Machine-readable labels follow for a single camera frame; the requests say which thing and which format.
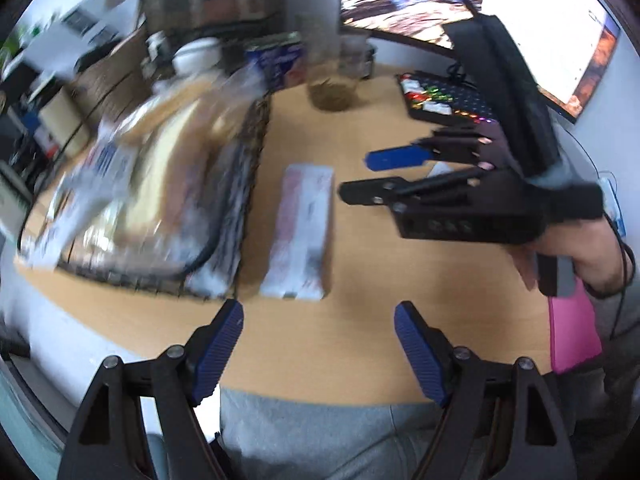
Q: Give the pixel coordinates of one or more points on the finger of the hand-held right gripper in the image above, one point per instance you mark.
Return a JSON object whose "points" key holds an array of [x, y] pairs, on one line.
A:
{"points": [[370, 191], [400, 156]]}

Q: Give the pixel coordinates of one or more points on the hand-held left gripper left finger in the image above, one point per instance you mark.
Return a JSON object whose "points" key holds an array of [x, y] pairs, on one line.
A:
{"points": [[222, 345]]}

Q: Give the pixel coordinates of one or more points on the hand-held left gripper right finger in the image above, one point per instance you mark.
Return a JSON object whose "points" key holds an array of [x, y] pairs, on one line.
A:
{"points": [[420, 355]]}

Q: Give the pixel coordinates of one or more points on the white and pink carton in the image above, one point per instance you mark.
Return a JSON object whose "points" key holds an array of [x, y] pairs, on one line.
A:
{"points": [[300, 230]]}

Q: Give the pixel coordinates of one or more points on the bread slice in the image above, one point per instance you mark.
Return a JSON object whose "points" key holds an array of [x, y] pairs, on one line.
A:
{"points": [[170, 180], [165, 105]]}

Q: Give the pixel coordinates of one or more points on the person's right forearm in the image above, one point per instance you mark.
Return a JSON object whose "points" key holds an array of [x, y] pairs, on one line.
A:
{"points": [[602, 265]]}

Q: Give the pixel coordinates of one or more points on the person's right hand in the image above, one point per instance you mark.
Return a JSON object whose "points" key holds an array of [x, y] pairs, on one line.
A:
{"points": [[525, 260]]}

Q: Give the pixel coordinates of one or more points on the black backlit keyboard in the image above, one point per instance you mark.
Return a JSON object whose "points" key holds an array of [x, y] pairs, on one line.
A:
{"points": [[445, 97]]}

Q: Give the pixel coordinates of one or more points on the clear glass cup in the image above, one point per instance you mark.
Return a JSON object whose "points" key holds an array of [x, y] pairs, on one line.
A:
{"points": [[334, 85]]}

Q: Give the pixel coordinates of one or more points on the grey pants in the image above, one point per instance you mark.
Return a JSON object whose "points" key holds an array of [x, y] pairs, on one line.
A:
{"points": [[310, 440]]}

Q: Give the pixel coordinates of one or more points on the computer monitor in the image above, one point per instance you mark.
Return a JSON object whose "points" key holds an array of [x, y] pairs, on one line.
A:
{"points": [[540, 15]]}

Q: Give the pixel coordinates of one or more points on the blue printed box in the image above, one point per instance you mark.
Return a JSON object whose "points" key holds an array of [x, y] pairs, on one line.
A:
{"points": [[277, 60]]}

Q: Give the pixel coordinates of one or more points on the pink shirt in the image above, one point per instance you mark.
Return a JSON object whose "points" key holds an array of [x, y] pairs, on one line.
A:
{"points": [[575, 330]]}

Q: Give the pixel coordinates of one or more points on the white blue printed packet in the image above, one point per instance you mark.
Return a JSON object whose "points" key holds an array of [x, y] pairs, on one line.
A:
{"points": [[100, 165]]}

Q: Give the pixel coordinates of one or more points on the white lidded jar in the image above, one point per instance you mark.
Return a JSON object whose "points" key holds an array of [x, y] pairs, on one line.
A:
{"points": [[197, 55]]}

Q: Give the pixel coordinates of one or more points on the beige tumbler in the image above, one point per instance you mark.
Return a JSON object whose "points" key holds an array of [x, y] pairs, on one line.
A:
{"points": [[61, 122]]}

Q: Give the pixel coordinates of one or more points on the woven storage basket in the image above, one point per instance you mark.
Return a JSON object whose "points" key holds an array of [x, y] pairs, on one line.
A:
{"points": [[112, 80]]}

